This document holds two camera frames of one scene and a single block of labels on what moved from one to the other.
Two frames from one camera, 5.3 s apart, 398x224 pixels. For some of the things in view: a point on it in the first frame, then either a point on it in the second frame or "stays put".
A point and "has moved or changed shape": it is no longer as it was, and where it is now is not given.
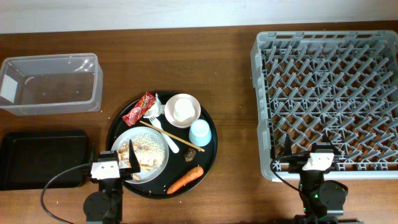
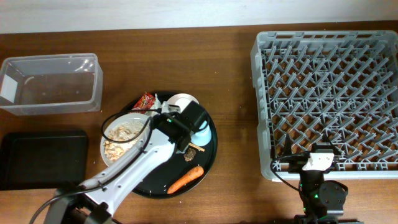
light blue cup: x=199 y=133 stays put
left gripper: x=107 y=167 to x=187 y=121
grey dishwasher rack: x=341 y=83 stays put
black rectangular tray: x=30 y=158 stays put
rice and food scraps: x=148 y=150 has moved or changed shape
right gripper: x=296 y=164 stays put
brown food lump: x=189 y=155 stays put
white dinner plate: x=142 y=177 has moved or changed shape
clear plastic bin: x=51 y=84 stays put
